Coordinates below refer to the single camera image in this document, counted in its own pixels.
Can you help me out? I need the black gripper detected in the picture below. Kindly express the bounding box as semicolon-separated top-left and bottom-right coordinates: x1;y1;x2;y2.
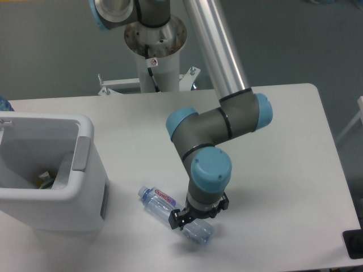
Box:
168;192;229;230

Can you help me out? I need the clear plastic water bottle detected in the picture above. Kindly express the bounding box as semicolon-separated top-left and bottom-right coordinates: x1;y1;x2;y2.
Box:
138;186;214;246

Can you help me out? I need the white paper carton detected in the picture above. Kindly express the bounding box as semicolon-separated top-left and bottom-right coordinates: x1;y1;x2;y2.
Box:
52;152;73;190

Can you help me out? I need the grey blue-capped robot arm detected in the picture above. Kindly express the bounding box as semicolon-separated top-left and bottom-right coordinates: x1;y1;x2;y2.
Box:
89;1;273;229

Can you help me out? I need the white plastic trash can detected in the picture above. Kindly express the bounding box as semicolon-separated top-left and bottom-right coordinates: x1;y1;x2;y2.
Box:
1;111;109;232

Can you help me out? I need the trash inside the bin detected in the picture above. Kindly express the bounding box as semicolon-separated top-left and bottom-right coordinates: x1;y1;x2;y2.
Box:
36;171;56;189

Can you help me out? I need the black clamp at table edge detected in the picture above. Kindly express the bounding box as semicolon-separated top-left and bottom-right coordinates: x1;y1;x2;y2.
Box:
343;229;362;260

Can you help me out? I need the blue patterned object at left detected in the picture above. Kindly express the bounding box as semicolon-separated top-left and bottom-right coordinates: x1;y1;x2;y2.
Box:
0;96;14;111

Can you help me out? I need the white pedestal base frame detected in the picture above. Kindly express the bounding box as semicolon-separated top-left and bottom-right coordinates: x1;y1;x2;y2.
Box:
98;66;201;96

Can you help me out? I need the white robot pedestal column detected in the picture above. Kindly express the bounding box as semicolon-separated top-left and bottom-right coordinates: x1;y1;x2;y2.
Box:
124;15;187;93

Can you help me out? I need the black cable on pedestal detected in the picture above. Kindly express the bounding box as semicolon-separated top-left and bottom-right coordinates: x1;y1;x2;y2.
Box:
143;44;161;93

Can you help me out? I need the white frame at right edge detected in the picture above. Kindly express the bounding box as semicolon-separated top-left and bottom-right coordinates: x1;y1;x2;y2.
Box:
335;96;362;145

